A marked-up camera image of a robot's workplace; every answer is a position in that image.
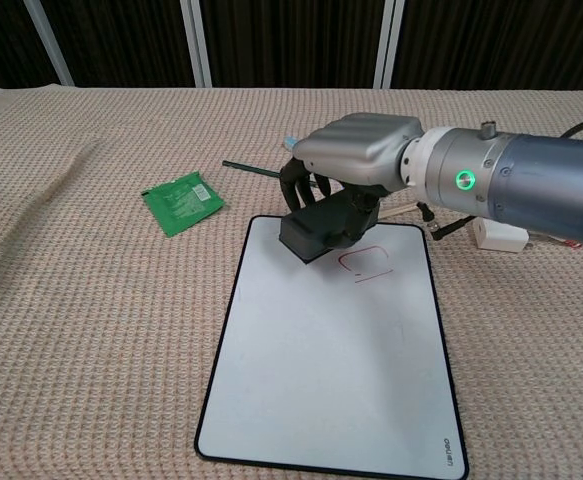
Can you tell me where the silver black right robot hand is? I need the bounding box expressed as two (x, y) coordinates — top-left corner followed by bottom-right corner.
(278, 112), (426, 237)

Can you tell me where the dark grey board eraser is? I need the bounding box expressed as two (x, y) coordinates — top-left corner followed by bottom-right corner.
(278, 192), (380, 265)

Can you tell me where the white dry-erase board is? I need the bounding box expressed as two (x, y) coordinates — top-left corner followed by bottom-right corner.
(194, 215), (471, 480)

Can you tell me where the red whiteboard marker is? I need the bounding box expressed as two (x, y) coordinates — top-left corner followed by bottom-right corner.
(526, 233), (580, 250)

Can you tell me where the light wooden stick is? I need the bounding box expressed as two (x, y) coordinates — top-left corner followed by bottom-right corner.
(378, 201), (418, 220)

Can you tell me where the dark green pencil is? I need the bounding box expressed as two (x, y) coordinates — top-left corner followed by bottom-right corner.
(221, 159), (283, 179)

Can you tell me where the white charger adapter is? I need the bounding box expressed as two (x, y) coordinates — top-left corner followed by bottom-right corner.
(472, 217), (529, 255)

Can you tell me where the green foil packet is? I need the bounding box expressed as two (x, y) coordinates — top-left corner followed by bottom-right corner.
(140, 170), (226, 238)

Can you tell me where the beige waffle-weave tablecloth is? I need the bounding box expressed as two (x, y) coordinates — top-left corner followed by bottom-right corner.
(0, 85), (583, 480)

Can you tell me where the white frame post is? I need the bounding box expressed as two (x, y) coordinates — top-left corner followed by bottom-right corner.
(179, 0), (213, 89)
(23, 0), (76, 87)
(373, 0), (405, 90)

